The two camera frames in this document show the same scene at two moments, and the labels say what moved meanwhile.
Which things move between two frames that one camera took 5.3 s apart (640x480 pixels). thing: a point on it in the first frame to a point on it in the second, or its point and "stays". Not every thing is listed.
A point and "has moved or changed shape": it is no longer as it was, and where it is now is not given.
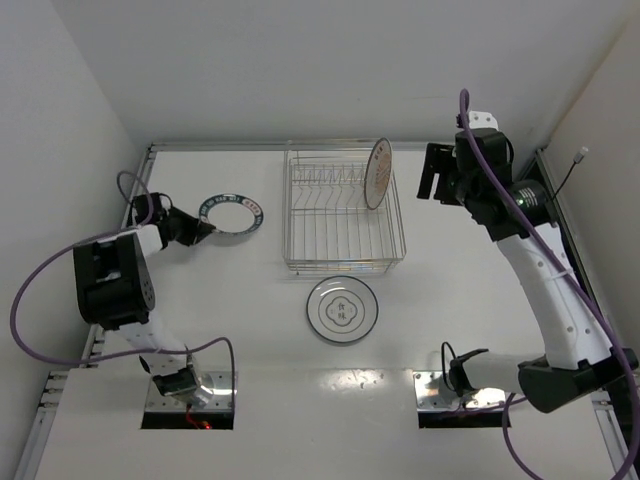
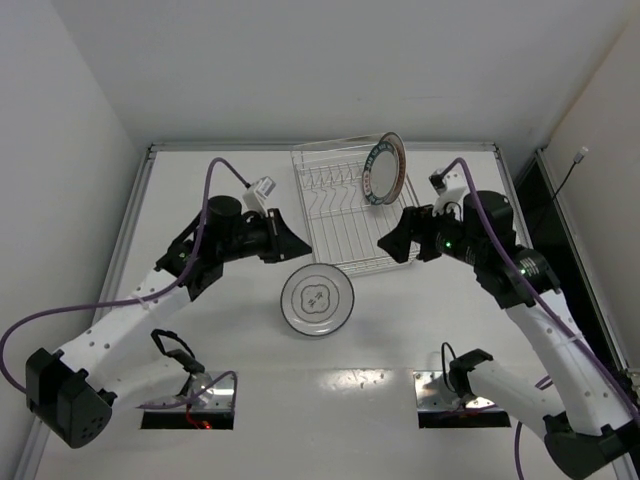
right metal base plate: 432,394 stays
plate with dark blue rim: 232,214 has moved or changed shape
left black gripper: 181,226 to 272,236
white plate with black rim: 342,309 to 317,299
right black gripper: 441,172 to 426,235
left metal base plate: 219,382 stays
